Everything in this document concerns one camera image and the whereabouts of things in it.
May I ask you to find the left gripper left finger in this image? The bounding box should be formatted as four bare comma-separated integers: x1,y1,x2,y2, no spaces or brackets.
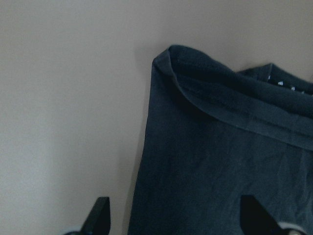
66,197,111,235

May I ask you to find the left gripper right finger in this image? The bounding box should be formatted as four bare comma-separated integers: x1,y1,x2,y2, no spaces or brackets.
240,195,307,235

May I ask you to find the black t-shirt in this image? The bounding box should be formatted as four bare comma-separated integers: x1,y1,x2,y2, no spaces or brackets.
128,45,313,235

